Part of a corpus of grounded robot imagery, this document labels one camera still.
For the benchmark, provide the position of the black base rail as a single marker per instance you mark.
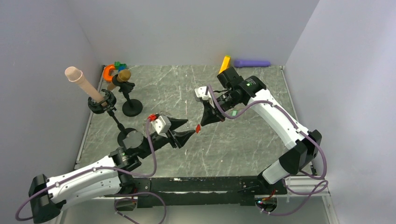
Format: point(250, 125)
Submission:
point(242, 190)

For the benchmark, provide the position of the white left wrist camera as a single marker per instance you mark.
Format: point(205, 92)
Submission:
point(160, 125)

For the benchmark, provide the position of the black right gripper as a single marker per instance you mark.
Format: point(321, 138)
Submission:
point(209, 115)

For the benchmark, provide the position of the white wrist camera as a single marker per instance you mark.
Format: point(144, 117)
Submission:
point(160, 125)
point(202, 94)

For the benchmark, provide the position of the black short microphone stand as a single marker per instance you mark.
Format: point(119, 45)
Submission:
point(132, 107)

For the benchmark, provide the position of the orange horseshoe toy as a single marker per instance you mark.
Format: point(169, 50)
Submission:
point(107, 72)

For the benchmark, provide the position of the green blue toy bricks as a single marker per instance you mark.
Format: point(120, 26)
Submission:
point(120, 66)

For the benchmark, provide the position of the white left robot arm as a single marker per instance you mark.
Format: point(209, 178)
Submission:
point(111, 175)

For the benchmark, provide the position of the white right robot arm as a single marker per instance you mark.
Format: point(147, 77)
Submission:
point(301, 143)

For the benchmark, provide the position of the black round stand base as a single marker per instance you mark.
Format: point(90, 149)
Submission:
point(131, 138)

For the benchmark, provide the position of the gold microphone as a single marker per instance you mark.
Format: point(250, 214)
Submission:
point(121, 77)

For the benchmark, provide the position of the yellow block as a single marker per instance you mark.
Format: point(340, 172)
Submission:
point(225, 63)

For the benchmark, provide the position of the metal disc with keyrings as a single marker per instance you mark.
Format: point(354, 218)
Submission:
point(155, 115)

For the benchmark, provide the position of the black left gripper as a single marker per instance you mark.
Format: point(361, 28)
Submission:
point(182, 137)

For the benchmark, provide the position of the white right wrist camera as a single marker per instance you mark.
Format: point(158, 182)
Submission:
point(202, 94)

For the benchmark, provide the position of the red tag key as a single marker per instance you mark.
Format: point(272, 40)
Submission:
point(198, 128)

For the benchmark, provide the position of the purple cylinder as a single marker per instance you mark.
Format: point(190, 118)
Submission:
point(250, 63)

